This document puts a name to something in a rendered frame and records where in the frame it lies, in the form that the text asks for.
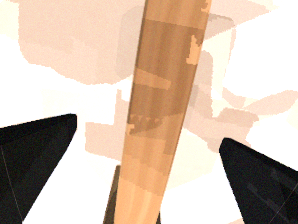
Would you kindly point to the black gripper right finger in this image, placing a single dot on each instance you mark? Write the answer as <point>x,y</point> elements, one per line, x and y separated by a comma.
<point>265,190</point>

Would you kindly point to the wooden post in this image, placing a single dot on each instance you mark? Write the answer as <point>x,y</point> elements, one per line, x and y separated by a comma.
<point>109,211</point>

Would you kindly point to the brown wooden board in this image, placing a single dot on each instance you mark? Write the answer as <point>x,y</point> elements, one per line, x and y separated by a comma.
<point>168,50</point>

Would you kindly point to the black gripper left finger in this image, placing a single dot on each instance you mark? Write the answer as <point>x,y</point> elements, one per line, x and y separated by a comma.
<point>29,154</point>

